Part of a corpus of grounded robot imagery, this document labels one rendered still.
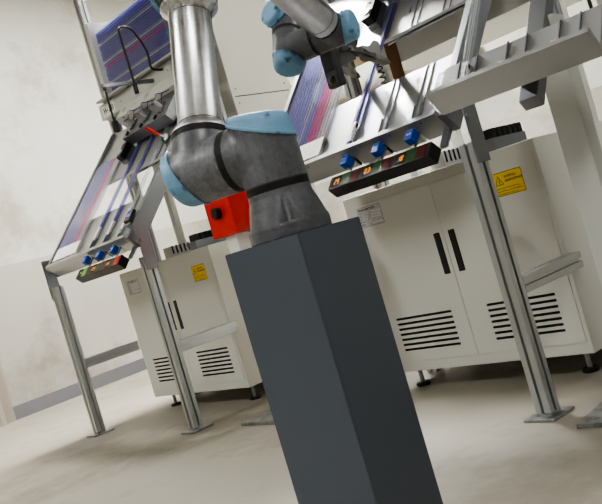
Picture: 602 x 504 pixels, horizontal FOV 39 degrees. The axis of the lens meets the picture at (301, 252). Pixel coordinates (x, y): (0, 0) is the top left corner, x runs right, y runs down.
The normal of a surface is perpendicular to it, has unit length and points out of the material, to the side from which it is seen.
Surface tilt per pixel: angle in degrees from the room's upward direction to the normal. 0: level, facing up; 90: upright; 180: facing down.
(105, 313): 90
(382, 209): 90
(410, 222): 90
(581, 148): 90
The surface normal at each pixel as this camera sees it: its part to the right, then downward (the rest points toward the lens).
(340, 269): 0.73, -0.21
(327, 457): -0.62, 0.19
